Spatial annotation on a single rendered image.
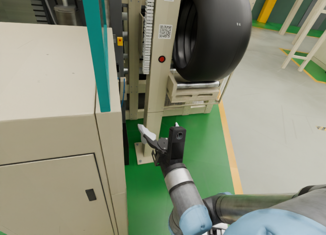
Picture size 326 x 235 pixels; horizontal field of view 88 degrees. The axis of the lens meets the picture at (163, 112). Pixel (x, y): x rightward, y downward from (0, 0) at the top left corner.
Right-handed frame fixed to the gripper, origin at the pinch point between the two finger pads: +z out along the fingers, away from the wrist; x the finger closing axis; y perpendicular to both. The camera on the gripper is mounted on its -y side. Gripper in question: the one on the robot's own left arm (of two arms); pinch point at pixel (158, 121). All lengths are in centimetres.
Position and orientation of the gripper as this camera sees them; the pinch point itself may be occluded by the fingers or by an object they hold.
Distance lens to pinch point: 62.2
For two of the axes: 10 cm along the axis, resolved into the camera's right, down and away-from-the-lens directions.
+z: -3.1, -6.6, 6.9
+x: 9.2, -0.2, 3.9
